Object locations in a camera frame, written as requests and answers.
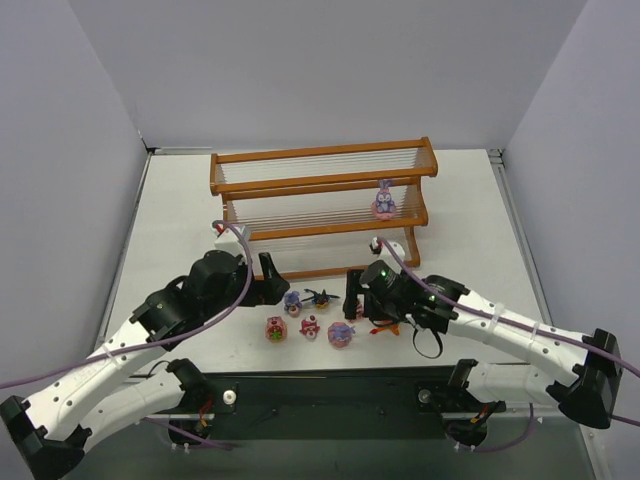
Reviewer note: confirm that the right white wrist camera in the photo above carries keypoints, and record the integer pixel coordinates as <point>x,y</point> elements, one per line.
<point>388,251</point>

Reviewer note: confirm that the orange fish toy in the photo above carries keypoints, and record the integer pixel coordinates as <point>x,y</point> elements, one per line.
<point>389,327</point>

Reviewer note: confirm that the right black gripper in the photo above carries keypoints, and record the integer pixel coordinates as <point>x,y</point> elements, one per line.
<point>362,300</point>

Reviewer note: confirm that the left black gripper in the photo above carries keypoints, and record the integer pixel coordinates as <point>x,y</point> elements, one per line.
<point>255,288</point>

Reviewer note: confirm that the pink bear strawberry cake toy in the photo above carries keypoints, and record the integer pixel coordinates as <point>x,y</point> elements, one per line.
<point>357,313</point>

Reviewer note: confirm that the purple bunny donut toy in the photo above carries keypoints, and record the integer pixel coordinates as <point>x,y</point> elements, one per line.
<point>340,334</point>

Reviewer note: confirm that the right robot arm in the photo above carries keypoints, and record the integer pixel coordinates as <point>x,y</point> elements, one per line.
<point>573,371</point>

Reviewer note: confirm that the black winged bird toy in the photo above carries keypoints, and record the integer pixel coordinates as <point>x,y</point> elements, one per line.
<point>318,299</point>

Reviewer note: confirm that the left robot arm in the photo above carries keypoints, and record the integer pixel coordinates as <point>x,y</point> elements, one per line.
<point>54,428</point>

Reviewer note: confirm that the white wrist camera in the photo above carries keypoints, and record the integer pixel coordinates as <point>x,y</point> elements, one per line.
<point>388,251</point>
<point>228,241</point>

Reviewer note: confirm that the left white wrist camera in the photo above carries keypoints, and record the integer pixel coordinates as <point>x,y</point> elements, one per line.
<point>228,241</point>

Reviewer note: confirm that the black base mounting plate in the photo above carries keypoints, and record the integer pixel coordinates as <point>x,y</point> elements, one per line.
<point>406,403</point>

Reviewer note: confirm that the pink bear cupcake toy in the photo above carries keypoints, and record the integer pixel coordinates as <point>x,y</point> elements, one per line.
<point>309,328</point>

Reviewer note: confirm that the pink bear holding strawberry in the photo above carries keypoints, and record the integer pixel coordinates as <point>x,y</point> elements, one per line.
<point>276,329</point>

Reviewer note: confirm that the purple bunny holding strawberry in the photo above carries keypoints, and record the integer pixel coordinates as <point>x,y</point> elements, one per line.
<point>292,304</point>

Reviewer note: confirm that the wooden three-tier shelf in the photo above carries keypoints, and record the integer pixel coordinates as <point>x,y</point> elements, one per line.
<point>313,201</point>

